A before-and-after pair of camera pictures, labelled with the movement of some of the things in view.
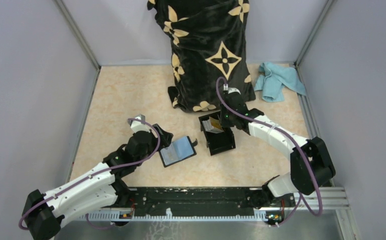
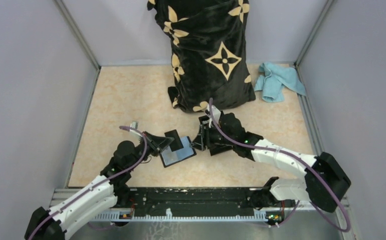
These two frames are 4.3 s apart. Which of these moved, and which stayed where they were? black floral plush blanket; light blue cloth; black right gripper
Moved: black right gripper
Stayed: light blue cloth; black floral plush blanket
